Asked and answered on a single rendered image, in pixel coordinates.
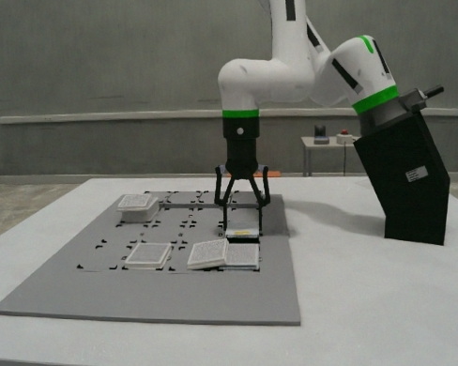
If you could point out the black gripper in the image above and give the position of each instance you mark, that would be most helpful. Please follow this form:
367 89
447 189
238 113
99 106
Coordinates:
241 164

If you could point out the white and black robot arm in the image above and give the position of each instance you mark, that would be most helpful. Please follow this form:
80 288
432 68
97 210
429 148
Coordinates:
357 68

